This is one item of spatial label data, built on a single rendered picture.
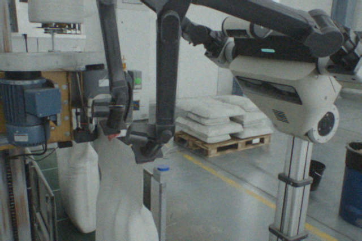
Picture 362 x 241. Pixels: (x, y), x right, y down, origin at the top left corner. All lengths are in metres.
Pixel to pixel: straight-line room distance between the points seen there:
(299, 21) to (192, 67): 5.89
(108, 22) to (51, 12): 0.20
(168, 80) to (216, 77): 6.26
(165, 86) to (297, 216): 0.88
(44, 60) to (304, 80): 0.88
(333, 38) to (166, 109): 0.46
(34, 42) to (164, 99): 3.41
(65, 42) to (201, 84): 3.41
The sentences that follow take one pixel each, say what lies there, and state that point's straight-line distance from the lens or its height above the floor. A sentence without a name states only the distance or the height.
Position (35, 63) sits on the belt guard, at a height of 1.39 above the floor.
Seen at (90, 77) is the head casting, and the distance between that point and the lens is 1.52.
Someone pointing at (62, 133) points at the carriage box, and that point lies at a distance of 1.54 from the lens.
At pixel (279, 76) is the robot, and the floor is 1.38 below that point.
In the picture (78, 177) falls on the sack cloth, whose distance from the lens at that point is 1.92.
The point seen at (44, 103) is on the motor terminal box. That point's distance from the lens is 1.22.
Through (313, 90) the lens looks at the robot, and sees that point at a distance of 1.10.
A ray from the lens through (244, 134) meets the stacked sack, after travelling 4.56.
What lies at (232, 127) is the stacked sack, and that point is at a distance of 4.37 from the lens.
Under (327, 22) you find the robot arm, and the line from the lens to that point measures 0.89.
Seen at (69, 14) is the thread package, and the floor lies 1.56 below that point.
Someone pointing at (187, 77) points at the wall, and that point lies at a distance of 6.64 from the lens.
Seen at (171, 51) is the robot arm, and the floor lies 1.46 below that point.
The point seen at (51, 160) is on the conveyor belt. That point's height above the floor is 0.38.
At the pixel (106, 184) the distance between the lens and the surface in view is 1.52.
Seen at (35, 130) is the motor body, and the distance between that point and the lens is 1.30.
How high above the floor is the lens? 1.50
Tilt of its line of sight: 15 degrees down
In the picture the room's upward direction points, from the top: 2 degrees clockwise
